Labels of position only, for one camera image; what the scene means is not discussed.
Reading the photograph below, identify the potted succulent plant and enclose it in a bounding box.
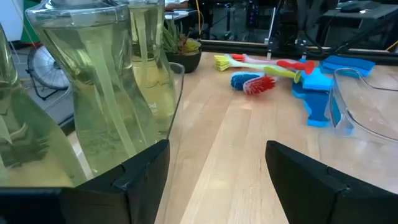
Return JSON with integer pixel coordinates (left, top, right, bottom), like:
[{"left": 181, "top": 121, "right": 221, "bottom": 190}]
[{"left": 161, "top": 18, "right": 203, "bottom": 75}]

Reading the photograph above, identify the black aluminium table frame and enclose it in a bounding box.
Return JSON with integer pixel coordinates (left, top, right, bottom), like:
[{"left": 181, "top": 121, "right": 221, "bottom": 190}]
[{"left": 198, "top": 39, "right": 398, "bottom": 67}]

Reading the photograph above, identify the hanging yellow cord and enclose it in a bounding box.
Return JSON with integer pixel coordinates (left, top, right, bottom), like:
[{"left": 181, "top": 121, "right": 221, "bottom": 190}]
[{"left": 194, "top": 0, "right": 202, "bottom": 35}]

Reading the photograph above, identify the blue dish brush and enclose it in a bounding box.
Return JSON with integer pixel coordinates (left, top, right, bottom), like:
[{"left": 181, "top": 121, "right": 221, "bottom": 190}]
[{"left": 229, "top": 71, "right": 265, "bottom": 91}]

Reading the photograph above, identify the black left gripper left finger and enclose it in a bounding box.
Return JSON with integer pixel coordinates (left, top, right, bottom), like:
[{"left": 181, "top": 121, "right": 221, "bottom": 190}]
[{"left": 0, "top": 139, "right": 171, "bottom": 224}]

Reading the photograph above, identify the red and white dish brush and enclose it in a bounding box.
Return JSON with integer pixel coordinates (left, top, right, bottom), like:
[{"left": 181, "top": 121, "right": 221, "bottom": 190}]
[
  {"left": 229, "top": 53, "right": 316, "bottom": 75},
  {"left": 242, "top": 75, "right": 278, "bottom": 96}
]

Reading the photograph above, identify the white floor fan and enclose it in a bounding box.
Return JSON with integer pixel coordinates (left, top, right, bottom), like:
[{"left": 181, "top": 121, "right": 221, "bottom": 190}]
[{"left": 26, "top": 44, "right": 72, "bottom": 101}]

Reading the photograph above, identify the blue sponge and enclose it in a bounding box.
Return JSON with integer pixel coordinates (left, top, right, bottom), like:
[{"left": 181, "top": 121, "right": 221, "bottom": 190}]
[
  {"left": 298, "top": 67, "right": 334, "bottom": 92},
  {"left": 291, "top": 81, "right": 355, "bottom": 137},
  {"left": 319, "top": 55, "right": 376, "bottom": 78}
]

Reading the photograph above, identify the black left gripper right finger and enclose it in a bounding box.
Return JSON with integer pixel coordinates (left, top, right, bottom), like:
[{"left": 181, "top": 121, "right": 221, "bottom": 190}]
[{"left": 265, "top": 140, "right": 398, "bottom": 224}]

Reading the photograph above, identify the clear soap pump bottle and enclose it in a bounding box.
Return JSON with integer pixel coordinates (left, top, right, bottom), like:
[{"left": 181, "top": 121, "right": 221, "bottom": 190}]
[
  {"left": 25, "top": 0, "right": 177, "bottom": 177},
  {"left": 0, "top": 23, "right": 88, "bottom": 188},
  {"left": 127, "top": 0, "right": 178, "bottom": 133}
]

